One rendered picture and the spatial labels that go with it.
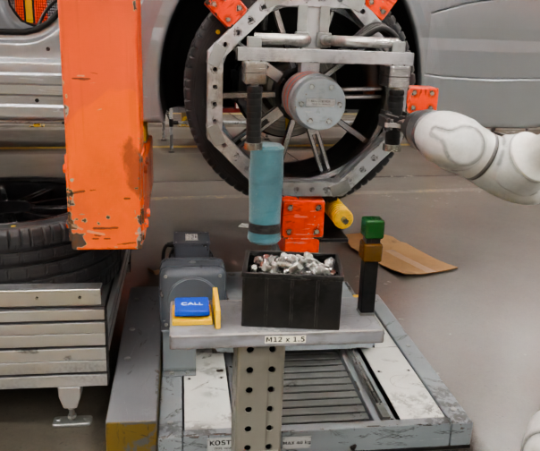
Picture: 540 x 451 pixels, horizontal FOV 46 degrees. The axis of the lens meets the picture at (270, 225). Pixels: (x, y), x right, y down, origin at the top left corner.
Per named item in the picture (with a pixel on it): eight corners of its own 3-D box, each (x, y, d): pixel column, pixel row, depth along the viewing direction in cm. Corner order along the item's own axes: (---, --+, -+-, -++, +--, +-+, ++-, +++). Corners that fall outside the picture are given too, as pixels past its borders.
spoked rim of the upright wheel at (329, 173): (177, 107, 198) (306, 195, 212) (176, 117, 176) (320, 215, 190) (271, -34, 189) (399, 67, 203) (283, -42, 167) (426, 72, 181)
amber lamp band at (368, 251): (376, 256, 136) (377, 238, 134) (382, 262, 132) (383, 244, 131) (358, 256, 135) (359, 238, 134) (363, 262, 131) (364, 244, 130)
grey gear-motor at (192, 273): (217, 316, 219) (218, 217, 208) (225, 380, 179) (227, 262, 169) (163, 317, 216) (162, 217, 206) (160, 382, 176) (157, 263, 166)
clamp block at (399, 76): (397, 84, 159) (399, 63, 158) (409, 88, 151) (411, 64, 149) (377, 84, 159) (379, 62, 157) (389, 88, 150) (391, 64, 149)
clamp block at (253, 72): (261, 81, 155) (262, 58, 153) (266, 84, 146) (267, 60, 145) (240, 80, 154) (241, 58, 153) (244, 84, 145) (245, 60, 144)
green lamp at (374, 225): (378, 234, 134) (380, 215, 133) (383, 239, 130) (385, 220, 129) (359, 234, 133) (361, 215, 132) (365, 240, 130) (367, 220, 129)
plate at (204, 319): (210, 308, 136) (210, 303, 136) (212, 325, 128) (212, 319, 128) (172, 309, 135) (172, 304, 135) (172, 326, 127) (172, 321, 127)
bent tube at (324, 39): (380, 50, 170) (383, 8, 167) (405, 53, 151) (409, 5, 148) (316, 48, 167) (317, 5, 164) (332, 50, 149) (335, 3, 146)
